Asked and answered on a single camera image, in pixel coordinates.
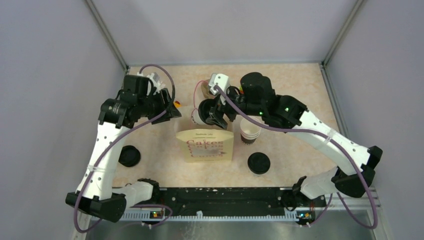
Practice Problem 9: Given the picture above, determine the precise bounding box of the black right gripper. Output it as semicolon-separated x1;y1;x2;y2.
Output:
206;87;264;130

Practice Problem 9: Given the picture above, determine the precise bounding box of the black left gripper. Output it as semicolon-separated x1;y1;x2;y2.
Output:
137;87;182;124

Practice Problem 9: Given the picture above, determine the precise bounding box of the kraft pink paper bag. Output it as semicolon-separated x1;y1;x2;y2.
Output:
175;79;235;164

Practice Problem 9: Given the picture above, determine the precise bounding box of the stack of paper cups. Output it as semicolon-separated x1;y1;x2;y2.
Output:
240;118;262;145

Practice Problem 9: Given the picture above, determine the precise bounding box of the brown cardboard cup carrier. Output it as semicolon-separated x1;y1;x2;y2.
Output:
200;82;215;99

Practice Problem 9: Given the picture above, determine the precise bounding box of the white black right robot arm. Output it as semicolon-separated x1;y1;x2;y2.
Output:
199;72;383;206

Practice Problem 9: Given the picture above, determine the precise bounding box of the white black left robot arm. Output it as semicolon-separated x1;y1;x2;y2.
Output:
65;72;181;223

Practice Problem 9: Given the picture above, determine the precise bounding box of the yellow toy brick car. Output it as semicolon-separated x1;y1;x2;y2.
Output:
173;101;182;109

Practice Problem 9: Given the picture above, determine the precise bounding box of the stack of black lids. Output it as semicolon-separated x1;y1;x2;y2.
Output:
118;145;142;168

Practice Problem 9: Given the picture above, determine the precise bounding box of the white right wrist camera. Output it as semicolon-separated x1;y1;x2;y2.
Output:
208;73;230;96

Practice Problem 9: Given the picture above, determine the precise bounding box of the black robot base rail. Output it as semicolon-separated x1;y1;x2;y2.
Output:
138;187;327;208

